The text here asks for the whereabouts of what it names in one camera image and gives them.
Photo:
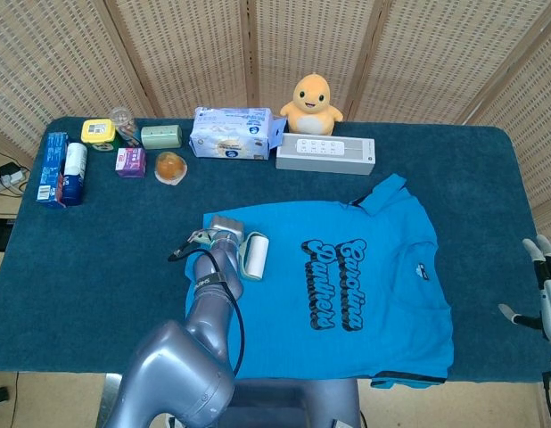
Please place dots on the clear jar of sticks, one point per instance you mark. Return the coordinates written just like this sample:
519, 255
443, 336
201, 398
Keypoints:
126, 127

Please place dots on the blue printed t-shirt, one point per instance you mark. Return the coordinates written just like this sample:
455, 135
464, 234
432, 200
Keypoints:
382, 303

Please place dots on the pale green rectangular case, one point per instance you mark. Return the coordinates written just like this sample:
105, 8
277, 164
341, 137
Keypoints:
161, 137

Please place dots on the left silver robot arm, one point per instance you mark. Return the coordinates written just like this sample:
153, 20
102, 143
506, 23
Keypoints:
177, 370

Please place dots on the blue toothpaste box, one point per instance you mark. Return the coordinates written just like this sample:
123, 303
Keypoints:
50, 171

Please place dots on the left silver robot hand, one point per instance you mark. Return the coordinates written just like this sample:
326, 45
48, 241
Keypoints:
227, 227

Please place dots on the orange plush toy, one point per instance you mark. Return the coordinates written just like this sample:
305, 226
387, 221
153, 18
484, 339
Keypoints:
310, 104

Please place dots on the green lint roller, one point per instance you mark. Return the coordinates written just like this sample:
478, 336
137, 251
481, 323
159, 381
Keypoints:
257, 258

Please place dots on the white and blue bottle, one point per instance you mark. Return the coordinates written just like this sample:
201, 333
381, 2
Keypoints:
75, 171

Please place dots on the woven folding screen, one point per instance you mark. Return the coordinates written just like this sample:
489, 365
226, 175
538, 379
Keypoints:
191, 53

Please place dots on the pale blue tissue pack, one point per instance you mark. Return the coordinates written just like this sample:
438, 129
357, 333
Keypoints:
231, 134

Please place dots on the dark teal carpeted table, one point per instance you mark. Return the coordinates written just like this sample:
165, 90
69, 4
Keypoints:
101, 249

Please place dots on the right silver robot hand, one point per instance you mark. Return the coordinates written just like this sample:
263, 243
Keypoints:
549, 298

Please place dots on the grey power strip box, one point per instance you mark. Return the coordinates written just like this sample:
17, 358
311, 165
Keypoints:
324, 153

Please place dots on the metal table leg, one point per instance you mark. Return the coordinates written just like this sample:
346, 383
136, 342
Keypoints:
109, 388

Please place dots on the green jar yellow lid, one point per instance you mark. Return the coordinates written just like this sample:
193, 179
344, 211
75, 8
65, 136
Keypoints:
97, 130

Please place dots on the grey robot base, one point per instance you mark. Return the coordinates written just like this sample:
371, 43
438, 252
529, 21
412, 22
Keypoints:
293, 403

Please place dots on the small purple box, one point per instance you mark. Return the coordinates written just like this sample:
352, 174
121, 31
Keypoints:
131, 162

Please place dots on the floor power adapter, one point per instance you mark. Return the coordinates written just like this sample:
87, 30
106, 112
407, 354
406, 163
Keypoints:
8, 175

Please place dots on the orange jelly cup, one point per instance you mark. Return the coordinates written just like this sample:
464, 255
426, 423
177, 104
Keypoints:
170, 168

